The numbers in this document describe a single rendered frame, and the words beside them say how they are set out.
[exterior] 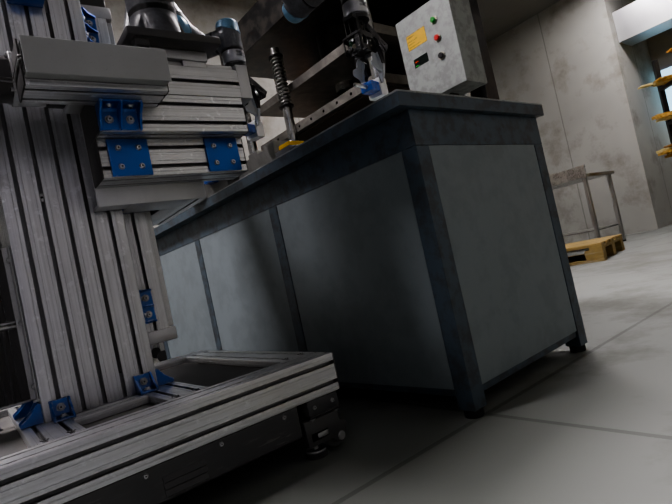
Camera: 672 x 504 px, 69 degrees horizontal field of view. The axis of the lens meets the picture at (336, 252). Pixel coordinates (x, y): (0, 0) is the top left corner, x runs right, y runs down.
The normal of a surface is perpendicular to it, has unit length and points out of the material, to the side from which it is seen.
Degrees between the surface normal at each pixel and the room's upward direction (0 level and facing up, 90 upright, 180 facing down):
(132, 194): 90
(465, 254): 90
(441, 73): 90
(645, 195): 90
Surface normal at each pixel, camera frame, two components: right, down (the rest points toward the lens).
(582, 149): -0.78, 0.15
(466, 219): 0.62, -0.16
